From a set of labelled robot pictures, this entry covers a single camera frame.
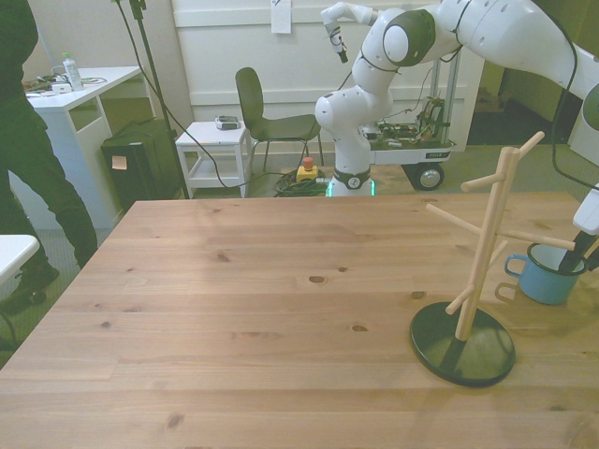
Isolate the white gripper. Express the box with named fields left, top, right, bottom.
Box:
left=559, top=183, right=599, bottom=274

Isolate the blue enamel mug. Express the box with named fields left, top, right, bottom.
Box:
left=504, top=242, right=591, bottom=307

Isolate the wooden mug tree black base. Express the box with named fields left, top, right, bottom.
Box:
left=408, top=130, right=577, bottom=389

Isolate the wheeled electronics cart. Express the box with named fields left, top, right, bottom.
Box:
left=358, top=50, right=459, bottom=193

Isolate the yellow emergency stop button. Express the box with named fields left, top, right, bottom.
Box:
left=296, top=156, right=320, bottom=184

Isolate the black plastic chair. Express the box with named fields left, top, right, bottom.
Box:
left=234, top=66, right=325, bottom=175

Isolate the white paper sheet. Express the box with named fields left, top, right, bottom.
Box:
left=270, top=0, right=293, bottom=36

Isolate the white side table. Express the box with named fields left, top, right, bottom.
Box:
left=174, top=121, right=253, bottom=200

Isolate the black tripod stand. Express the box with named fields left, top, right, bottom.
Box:
left=109, top=0, right=191, bottom=201

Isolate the white desk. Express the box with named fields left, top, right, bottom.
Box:
left=7, top=65, right=156, bottom=231

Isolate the clear bottle green cap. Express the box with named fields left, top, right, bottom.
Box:
left=61, top=51, right=86, bottom=93

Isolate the person in black clothes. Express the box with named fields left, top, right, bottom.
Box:
left=0, top=0, right=100, bottom=319

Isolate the black cable along robot arm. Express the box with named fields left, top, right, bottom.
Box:
left=531, top=0, right=599, bottom=194

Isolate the green cable bundle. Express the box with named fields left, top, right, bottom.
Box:
left=272, top=169, right=329, bottom=198

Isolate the black cable from tripod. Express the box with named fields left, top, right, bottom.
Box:
left=115, top=0, right=300, bottom=190

